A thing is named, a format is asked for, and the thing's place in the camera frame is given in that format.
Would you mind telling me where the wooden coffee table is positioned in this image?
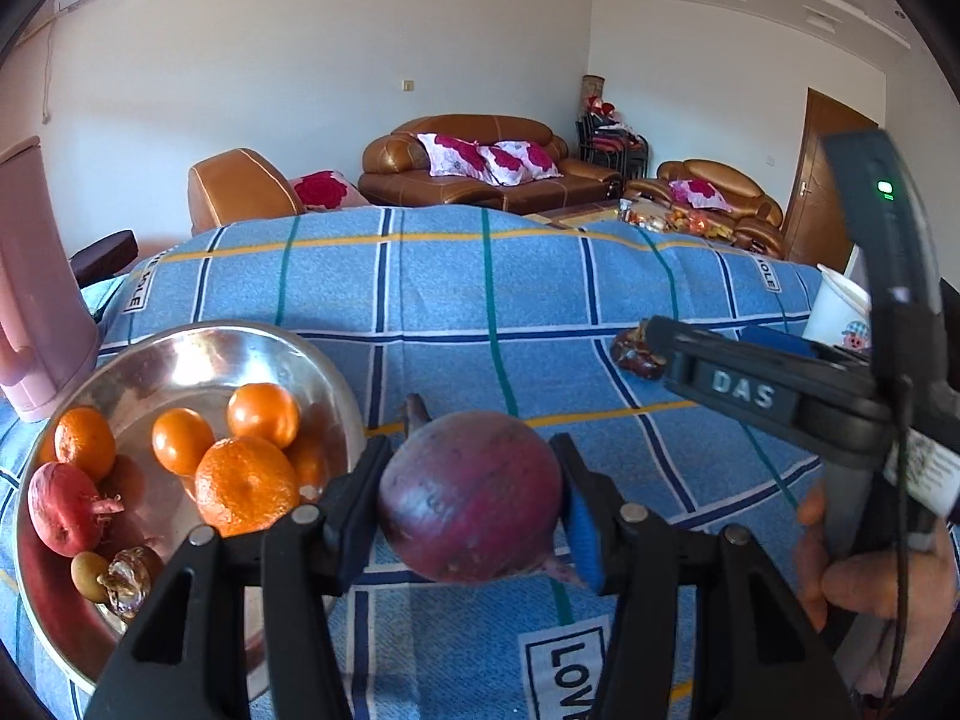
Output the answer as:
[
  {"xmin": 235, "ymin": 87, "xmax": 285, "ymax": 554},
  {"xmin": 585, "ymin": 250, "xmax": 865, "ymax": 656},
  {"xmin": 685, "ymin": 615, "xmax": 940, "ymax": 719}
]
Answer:
[{"xmin": 525, "ymin": 201, "xmax": 740, "ymax": 242}]

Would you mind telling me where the dried dates pile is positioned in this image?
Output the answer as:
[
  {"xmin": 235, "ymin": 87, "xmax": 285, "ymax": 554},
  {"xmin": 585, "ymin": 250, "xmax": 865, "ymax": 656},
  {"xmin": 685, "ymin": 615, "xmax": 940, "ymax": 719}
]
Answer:
[{"xmin": 611, "ymin": 321, "xmax": 676, "ymax": 377}]

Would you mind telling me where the white cartoon mug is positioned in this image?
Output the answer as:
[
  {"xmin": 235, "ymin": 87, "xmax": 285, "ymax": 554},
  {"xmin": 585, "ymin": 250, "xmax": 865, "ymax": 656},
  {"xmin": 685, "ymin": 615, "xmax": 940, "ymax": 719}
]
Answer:
[{"xmin": 801, "ymin": 264, "xmax": 875, "ymax": 350}]

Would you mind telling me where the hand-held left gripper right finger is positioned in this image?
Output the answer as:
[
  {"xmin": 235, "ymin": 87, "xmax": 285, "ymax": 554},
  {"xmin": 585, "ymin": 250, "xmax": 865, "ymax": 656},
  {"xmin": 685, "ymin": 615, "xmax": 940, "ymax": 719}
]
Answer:
[{"xmin": 550, "ymin": 433, "xmax": 852, "ymax": 720}]

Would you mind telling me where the brown leather three-seat sofa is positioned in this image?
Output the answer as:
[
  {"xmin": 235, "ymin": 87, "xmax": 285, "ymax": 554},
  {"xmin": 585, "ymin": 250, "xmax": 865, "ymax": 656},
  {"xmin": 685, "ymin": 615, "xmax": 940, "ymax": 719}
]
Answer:
[{"xmin": 358, "ymin": 115, "xmax": 625, "ymax": 215}]

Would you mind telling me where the red radish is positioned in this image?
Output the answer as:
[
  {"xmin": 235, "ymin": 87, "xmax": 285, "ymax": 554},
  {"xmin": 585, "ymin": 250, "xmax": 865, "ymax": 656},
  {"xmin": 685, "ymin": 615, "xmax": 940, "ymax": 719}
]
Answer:
[{"xmin": 28, "ymin": 463, "xmax": 125, "ymax": 557}]

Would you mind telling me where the bumpy tangerine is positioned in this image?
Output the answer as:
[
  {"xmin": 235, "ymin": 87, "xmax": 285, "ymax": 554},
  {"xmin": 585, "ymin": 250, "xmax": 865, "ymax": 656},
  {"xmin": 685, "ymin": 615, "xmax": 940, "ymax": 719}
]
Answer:
[{"xmin": 54, "ymin": 406, "xmax": 117, "ymax": 482}]

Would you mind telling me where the purple beetroot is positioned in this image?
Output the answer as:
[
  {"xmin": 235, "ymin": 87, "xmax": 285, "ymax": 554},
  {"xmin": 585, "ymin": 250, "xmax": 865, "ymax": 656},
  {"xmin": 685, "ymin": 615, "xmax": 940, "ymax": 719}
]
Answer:
[{"xmin": 377, "ymin": 394, "xmax": 590, "ymax": 590}]

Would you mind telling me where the floral pink pillow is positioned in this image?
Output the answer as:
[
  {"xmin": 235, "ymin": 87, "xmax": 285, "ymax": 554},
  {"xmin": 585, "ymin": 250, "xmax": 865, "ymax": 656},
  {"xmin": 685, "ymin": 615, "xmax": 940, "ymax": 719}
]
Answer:
[
  {"xmin": 669, "ymin": 178, "xmax": 732, "ymax": 212},
  {"xmin": 289, "ymin": 170, "xmax": 372, "ymax": 211},
  {"xmin": 416, "ymin": 133, "xmax": 496, "ymax": 181},
  {"xmin": 480, "ymin": 139, "xmax": 563, "ymax": 185}
]

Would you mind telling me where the black cable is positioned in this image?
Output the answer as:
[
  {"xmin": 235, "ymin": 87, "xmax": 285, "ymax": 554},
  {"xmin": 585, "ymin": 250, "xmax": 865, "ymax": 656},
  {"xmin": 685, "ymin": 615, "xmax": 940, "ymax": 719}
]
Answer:
[{"xmin": 885, "ymin": 382, "xmax": 920, "ymax": 700}]

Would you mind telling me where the pink electric kettle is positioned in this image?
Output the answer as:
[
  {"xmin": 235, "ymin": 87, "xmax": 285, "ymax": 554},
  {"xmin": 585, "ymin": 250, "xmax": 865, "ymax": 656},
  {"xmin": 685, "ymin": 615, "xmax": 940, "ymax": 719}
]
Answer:
[{"xmin": 0, "ymin": 136, "xmax": 102, "ymax": 422}]

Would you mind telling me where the person's right hand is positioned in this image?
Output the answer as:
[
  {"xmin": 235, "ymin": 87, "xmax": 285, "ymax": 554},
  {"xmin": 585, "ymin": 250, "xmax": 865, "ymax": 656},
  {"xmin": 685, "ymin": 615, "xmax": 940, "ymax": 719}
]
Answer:
[{"xmin": 795, "ymin": 484, "xmax": 946, "ymax": 698}]

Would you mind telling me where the dark chair armrest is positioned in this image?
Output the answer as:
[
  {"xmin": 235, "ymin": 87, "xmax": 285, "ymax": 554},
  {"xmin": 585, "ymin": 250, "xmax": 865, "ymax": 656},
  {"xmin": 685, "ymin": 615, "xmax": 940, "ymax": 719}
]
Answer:
[{"xmin": 70, "ymin": 232, "xmax": 140, "ymax": 287}]

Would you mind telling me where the stack of dark chairs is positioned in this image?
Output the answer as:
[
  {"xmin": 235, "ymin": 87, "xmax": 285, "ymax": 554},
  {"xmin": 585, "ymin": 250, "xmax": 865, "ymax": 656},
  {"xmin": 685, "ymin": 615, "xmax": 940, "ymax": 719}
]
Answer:
[{"xmin": 576, "ymin": 116, "xmax": 650, "ymax": 173}]

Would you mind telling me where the brown date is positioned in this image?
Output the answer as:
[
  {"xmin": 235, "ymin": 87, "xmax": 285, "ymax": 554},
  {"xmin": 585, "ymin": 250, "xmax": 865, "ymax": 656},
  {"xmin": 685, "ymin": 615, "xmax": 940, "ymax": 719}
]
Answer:
[{"xmin": 101, "ymin": 546, "xmax": 164, "ymax": 620}]

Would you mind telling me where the small smooth orange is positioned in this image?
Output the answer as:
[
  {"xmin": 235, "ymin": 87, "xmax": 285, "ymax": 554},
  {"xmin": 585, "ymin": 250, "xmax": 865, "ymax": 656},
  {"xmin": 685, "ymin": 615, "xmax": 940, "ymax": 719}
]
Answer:
[{"xmin": 152, "ymin": 408, "xmax": 217, "ymax": 477}]

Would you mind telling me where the medium smooth orange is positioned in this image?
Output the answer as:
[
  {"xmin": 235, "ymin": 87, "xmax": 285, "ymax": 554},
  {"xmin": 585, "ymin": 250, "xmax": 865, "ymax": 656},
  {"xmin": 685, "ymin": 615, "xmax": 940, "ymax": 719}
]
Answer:
[{"xmin": 227, "ymin": 382, "xmax": 301, "ymax": 451}]

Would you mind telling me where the large orange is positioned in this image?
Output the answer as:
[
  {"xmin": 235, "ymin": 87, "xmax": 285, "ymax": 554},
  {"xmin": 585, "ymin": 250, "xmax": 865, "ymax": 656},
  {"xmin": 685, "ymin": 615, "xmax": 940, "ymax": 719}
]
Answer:
[{"xmin": 195, "ymin": 436, "xmax": 301, "ymax": 537}]

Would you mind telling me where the brown leather armchair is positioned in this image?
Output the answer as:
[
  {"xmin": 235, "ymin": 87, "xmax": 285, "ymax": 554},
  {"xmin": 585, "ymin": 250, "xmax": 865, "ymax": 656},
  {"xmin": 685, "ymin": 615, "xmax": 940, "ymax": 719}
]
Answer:
[{"xmin": 187, "ymin": 148, "xmax": 305, "ymax": 237}]

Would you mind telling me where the brown wooden door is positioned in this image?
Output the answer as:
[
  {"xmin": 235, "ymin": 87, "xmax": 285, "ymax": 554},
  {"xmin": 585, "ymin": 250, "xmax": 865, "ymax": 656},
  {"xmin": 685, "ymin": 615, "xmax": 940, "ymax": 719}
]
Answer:
[{"xmin": 784, "ymin": 88, "xmax": 878, "ymax": 263}]

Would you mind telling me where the coffee table clutter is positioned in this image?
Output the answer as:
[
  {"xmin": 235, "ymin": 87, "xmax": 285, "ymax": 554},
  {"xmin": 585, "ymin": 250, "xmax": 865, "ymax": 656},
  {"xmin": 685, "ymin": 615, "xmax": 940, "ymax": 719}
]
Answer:
[{"xmin": 619, "ymin": 199, "xmax": 740, "ymax": 241}]

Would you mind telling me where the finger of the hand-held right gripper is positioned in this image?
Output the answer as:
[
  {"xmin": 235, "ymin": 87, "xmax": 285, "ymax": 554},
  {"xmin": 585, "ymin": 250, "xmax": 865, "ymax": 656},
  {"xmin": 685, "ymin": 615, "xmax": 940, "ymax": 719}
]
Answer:
[
  {"xmin": 645, "ymin": 317, "xmax": 751, "ymax": 391},
  {"xmin": 742, "ymin": 328, "xmax": 878, "ymax": 387}
]

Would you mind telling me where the stainless steel bowl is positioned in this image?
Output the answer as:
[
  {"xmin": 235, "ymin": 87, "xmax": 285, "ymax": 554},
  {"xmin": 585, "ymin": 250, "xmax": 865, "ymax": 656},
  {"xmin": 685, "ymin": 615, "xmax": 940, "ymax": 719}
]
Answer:
[{"xmin": 13, "ymin": 322, "xmax": 367, "ymax": 702}]

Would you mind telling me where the small brown longan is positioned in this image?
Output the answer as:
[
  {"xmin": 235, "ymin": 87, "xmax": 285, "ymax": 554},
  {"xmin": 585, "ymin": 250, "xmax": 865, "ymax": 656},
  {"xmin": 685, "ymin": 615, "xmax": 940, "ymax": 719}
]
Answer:
[{"xmin": 71, "ymin": 551, "xmax": 113, "ymax": 603}]

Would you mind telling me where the blue plaid blanket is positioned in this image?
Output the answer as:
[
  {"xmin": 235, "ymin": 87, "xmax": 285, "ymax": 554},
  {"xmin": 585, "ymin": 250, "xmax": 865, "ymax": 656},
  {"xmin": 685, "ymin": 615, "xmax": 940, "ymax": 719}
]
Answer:
[{"xmin": 0, "ymin": 206, "xmax": 960, "ymax": 720}]

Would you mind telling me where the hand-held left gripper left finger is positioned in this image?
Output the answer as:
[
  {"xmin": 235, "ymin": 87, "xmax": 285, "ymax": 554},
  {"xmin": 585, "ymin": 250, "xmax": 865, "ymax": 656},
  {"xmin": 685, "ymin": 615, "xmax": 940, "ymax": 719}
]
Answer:
[{"xmin": 88, "ymin": 435, "xmax": 395, "ymax": 720}]

